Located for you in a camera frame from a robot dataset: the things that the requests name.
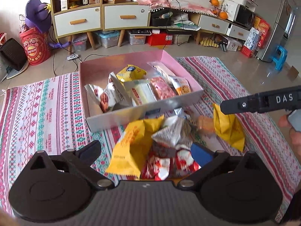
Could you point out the white orange lotus packet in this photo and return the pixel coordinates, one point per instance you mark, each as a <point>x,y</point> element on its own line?
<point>180,84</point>

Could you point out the white microwave oven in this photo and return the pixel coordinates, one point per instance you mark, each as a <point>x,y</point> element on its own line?
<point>241,12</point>

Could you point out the white red biscuit packet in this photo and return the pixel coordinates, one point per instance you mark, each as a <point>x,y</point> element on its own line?
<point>112,97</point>

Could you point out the grey refrigerator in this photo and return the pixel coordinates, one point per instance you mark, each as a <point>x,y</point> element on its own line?
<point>280,15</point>

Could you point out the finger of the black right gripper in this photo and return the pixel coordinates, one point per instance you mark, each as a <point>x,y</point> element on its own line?
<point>240,105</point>

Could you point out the red white candy packet two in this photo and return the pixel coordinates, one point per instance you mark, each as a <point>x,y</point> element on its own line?
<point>185,164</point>

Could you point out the red snack bucket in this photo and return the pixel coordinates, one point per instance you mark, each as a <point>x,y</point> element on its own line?
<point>35,45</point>

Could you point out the pale yellow cake packet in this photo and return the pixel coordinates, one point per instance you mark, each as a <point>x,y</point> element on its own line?
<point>140,92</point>

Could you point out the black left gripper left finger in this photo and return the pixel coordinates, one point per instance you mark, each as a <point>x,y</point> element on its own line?
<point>80,162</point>

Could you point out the red white candy packet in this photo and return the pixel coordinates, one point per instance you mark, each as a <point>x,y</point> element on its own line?
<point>158,168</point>

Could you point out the large yellow snack packet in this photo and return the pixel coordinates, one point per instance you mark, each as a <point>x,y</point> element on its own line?
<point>131,150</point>

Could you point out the right hand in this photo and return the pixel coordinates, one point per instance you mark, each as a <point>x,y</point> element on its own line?
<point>295,136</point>

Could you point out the purple plush toy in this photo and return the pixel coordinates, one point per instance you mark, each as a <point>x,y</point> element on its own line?
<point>38,15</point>

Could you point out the black woven basket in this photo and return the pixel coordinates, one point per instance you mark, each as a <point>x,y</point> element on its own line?
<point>13,54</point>

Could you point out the wooden white drawer cabinet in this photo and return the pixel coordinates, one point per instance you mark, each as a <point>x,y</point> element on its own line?
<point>72,17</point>

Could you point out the clear blue-lid storage bin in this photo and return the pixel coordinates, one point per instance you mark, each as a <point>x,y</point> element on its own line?
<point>107,39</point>

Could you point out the clear wrapped brown biscuit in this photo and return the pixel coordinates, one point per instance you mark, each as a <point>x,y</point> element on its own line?
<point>205,125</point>

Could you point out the small yellow snack packet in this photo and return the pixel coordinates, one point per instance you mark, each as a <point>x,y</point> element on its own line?
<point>131,73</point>

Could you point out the pink wrapped snack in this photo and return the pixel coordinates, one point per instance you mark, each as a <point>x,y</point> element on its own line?
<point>161,89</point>

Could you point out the pink cardboard box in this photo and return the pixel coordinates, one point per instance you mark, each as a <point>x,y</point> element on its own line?
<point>97,72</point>

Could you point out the white printed snack packet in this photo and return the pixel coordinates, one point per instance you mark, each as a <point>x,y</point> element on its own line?
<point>175,133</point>

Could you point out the striped patterned cloth mat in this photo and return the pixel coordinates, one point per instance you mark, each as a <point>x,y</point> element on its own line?
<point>49,115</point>

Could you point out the low wooden tv stand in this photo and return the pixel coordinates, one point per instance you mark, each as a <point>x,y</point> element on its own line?
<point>199,22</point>

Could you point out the blue plastic stool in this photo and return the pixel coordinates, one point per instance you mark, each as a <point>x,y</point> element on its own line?
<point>279,57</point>

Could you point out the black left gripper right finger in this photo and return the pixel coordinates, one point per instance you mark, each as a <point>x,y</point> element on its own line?
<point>209,162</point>

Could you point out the red box under stand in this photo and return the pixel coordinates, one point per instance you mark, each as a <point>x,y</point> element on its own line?
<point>161,39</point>

